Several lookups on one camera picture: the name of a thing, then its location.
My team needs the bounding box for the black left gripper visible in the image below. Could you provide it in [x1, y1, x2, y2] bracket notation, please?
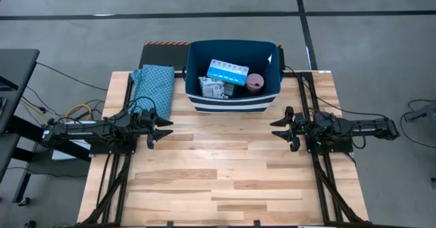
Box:
[131, 108, 175, 151]

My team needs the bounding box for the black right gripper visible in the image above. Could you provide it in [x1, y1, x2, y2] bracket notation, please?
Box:
[269, 105, 316, 153]

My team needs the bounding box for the pink lidded cup with cord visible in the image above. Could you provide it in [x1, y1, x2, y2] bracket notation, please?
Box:
[245, 72, 266, 94]

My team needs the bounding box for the white printed plastic pouch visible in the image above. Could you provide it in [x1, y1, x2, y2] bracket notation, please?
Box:
[198, 76, 236, 100]

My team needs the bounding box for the white blue pill organizer box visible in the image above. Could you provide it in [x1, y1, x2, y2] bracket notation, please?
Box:
[206, 58, 251, 87]

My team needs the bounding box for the navy white striped fabric basket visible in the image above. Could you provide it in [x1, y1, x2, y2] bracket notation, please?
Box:
[183, 39, 284, 114]

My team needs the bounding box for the blue dotted folded cloth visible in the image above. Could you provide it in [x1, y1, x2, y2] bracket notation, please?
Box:
[130, 64, 176, 121]

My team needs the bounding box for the white printed paper sheet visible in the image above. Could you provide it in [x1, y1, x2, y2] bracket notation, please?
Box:
[51, 120, 97, 161]

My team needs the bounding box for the black side desk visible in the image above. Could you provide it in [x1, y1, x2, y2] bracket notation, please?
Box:
[0, 48, 93, 205]

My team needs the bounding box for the black left gripper cable loop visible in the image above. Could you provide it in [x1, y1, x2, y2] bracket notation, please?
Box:
[127, 96, 157, 120]

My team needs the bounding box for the black cable to right arm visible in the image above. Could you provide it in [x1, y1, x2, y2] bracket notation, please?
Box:
[283, 64, 389, 120]

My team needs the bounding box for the black aluminium table frame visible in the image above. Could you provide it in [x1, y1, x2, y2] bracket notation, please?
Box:
[80, 69, 367, 228]

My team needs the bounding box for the yellow cable by left arm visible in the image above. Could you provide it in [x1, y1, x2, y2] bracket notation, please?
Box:
[63, 103, 94, 122]

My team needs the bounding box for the black floor cable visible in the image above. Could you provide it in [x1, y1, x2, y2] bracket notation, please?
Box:
[35, 61, 108, 93]

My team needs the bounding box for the grey floor device with cable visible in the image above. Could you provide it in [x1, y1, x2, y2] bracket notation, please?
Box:
[399, 99, 436, 150]

